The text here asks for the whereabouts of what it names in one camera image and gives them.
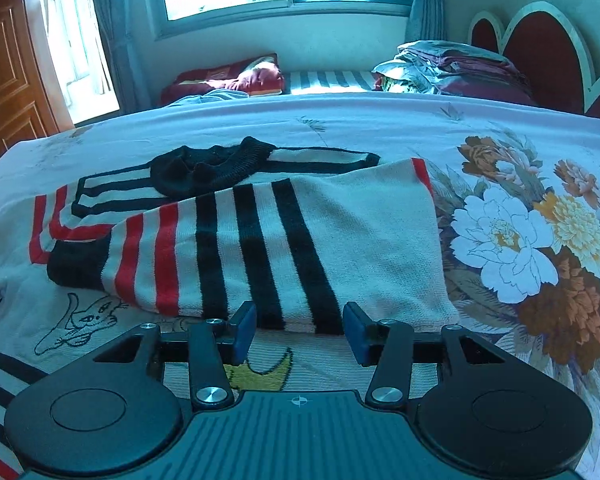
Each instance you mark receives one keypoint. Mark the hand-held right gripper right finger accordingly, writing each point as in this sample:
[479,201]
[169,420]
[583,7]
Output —
[356,332]

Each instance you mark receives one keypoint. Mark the floral bed sheet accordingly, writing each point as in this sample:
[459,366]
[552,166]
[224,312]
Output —
[505,130]

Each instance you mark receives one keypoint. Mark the stack of folded quilts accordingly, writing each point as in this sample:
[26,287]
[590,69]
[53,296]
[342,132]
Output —
[460,70]

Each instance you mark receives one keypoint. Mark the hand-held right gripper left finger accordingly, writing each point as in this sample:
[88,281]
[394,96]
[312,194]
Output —
[243,332]

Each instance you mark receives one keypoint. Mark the light blue cloth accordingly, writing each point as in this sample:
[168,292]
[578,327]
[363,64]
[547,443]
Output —
[215,97]

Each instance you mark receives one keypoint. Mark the wooden door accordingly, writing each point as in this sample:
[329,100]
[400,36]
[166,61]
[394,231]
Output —
[10,70]

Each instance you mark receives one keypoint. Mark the red pillow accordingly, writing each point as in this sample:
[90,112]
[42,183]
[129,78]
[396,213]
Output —
[230,80]

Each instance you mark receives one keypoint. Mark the blue curtain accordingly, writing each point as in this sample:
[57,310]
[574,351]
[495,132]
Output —
[125,35]
[427,5]

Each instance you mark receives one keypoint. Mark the red scalloped headboard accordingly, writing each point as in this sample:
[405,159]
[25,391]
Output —
[545,45]

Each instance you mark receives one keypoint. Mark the striped knit sweater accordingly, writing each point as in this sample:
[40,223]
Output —
[280,230]

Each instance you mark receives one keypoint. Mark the striped mattress sheet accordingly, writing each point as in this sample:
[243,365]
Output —
[330,81]

